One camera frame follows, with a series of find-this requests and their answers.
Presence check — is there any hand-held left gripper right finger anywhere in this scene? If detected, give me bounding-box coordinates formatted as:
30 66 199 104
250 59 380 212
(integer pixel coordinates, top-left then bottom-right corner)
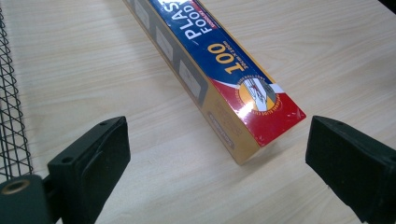
304 115 396 224

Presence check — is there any black wire mesh basket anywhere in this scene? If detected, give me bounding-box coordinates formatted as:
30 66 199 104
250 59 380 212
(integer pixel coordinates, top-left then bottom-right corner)
0 6 34 182

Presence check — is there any long plastic wrap box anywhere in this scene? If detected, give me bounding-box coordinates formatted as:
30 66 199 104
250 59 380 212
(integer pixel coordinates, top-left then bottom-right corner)
123 0 307 166

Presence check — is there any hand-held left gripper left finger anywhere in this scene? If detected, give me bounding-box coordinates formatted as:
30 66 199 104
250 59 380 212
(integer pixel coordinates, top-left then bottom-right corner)
47 116 132 224

